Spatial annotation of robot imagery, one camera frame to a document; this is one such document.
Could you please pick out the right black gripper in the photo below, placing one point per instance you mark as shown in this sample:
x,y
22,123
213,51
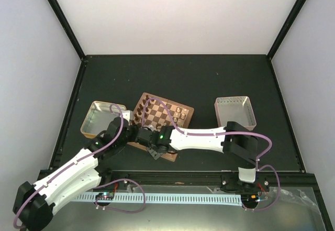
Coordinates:
x,y
154,154

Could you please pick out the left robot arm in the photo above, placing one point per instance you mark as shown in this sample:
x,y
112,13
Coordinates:
x,y
37,203

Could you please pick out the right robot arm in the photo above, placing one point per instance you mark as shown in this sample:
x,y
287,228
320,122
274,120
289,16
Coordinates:
x,y
233,140

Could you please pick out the wooden chess board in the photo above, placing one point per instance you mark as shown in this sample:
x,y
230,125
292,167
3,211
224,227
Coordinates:
x,y
156,115

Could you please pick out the left metal tray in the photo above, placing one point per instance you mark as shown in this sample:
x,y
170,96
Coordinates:
x,y
98,118

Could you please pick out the metal tray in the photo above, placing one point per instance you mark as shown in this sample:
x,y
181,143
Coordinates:
x,y
98,118
235,109

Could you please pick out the right metal tray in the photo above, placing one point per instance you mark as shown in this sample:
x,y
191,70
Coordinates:
x,y
235,109

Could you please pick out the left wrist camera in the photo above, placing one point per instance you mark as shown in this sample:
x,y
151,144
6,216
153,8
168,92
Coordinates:
x,y
128,116

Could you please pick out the white slotted cable duct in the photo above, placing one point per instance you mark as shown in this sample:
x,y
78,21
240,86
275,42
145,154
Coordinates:
x,y
160,198

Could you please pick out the black mounting rail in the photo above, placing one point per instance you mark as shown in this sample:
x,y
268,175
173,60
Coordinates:
x,y
226,181

